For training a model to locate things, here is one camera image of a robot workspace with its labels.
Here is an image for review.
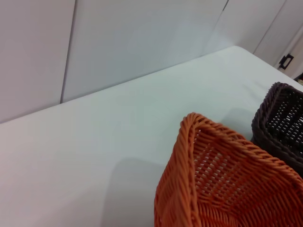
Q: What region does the orange woven plastic basket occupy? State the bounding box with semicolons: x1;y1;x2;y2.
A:
153;112;303;227

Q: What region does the dark brown woven plastic basket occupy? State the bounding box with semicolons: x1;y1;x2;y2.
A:
250;81;303;169

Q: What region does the black wall socket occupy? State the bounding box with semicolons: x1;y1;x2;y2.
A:
279;53;294;70

